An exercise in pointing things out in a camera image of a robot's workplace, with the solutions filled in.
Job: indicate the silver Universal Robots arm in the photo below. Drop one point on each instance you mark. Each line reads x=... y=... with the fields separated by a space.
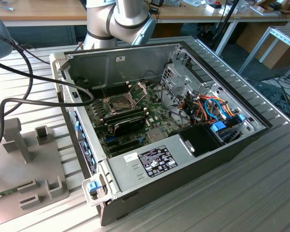
x=125 y=17

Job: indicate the CPU socket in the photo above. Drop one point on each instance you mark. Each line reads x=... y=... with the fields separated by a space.
x=119 y=105

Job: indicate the green motherboard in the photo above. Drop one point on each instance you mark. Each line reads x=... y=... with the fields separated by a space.
x=159 y=113

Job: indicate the black graphics card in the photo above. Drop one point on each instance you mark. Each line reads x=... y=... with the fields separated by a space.
x=129 y=125

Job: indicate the black RAM stick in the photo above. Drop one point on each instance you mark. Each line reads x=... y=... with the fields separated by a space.
x=125 y=113
x=125 y=116

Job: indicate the grey chipset heat sink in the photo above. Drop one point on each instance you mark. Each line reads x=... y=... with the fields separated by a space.
x=155 y=134

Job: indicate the black expansion slot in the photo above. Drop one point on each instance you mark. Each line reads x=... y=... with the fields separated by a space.
x=123 y=148
x=125 y=143

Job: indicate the silver metal drive cage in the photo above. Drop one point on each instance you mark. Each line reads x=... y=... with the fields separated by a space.
x=176 y=82

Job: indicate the grey power supply unit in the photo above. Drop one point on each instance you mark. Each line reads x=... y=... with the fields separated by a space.
x=130 y=176

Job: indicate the black plastic shroud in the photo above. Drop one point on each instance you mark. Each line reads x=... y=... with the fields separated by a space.
x=203 y=140

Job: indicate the blue disk carrier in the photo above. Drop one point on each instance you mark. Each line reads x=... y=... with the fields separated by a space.
x=218 y=126

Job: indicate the open black PC case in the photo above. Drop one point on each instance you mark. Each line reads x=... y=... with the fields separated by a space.
x=183 y=183

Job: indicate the blue case latch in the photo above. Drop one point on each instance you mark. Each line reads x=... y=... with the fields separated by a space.
x=93 y=186

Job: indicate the black tripod stand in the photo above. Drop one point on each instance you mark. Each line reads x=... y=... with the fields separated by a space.
x=226 y=20

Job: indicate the small white box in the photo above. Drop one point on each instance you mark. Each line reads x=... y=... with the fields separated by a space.
x=211 y=8

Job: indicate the grey parts rack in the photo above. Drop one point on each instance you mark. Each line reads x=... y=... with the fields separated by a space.
x=26 y=169

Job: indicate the green RAM stick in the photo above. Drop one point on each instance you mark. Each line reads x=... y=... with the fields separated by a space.
x=7 y=192

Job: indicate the open cardboard box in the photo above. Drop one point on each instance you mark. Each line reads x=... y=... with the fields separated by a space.
x=263 y=4

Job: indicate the wooden desk white frame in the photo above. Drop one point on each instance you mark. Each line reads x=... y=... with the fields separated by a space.
x=50 y=12
x=246 y=15

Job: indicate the aluminium profile frame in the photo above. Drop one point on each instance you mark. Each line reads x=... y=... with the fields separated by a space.
x=284 y=36

